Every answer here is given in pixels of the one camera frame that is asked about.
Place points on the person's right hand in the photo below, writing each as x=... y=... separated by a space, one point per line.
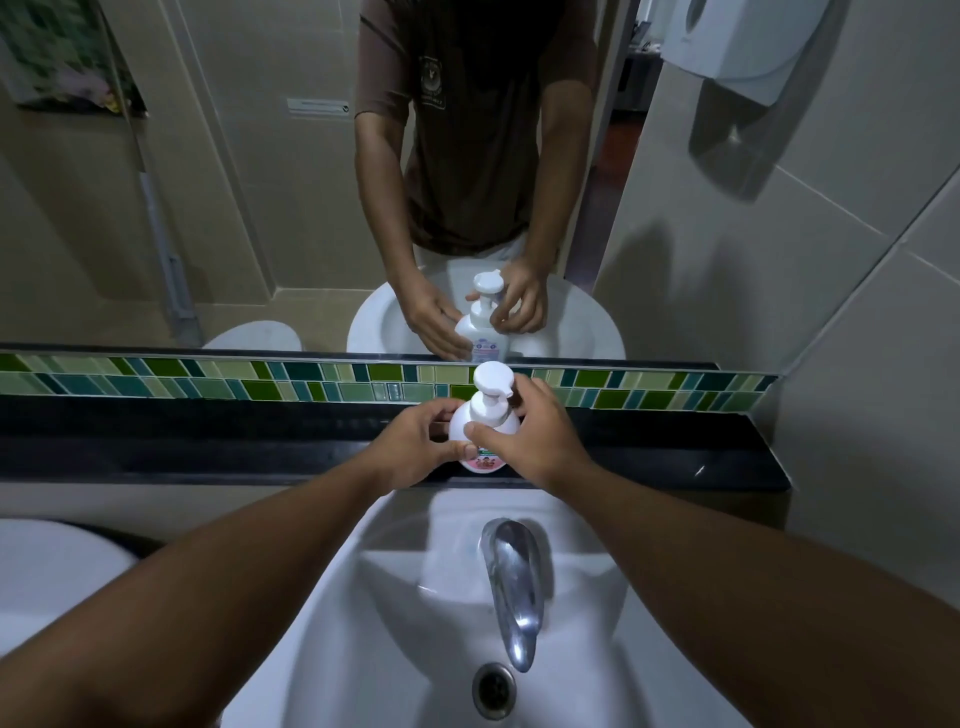
x=536 y=442

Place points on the person's left hand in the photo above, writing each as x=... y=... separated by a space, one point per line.
x=405 y=450

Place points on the person's left thumb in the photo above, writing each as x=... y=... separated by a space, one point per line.
x=456 y=452

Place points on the person's right thumb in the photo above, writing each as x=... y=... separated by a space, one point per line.
x=486 y=433

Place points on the white pump soap bottle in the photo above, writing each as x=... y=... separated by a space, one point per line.
x=489 y=405

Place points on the person's left forearm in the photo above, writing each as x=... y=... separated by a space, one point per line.
x=187 y=600

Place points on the person's right forearm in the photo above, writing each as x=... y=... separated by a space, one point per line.
x=750 y=600

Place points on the chrome sink faucet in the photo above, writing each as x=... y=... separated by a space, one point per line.
x=514 y=577

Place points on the white ceramic sink basin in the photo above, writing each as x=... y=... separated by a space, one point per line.
x=52 y=570
x=405 y=637

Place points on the metal sink drain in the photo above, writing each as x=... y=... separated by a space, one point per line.
x=494 y=691

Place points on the green mosaic tile strip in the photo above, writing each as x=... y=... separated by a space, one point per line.
x=225 y=379

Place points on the black stone ledge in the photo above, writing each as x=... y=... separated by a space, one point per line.
x=187 y=442

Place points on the white paper towel dispenser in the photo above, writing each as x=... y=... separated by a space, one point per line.
x=739 y=37

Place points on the large wall mirror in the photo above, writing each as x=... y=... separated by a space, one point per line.
x=225 y=225

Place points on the green wall picture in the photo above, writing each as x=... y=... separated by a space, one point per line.
x=60 y=52

